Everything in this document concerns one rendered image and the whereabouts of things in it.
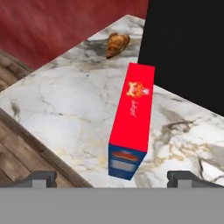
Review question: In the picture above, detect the red and blue food box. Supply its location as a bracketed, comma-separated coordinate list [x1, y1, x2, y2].
[108, 62, 156, 181]

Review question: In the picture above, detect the brown croissant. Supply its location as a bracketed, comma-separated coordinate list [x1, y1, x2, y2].
[105, 31, 131, 60]

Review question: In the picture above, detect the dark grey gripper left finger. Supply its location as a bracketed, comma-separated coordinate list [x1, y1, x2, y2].
[0, 170, 58, 188]

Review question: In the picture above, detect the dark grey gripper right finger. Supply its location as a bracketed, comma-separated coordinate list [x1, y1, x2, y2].
[166, 170, 224, 188]

